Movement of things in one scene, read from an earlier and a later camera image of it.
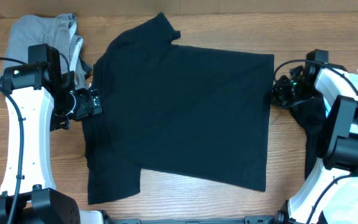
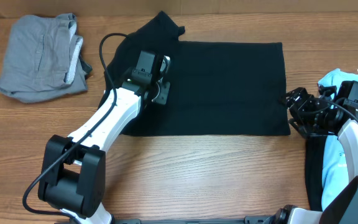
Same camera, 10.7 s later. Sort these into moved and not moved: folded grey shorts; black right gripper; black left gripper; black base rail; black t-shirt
Moved: black right gripper; black t-shirt; black left gripper
Not moved: folded grey shorts; black base rail
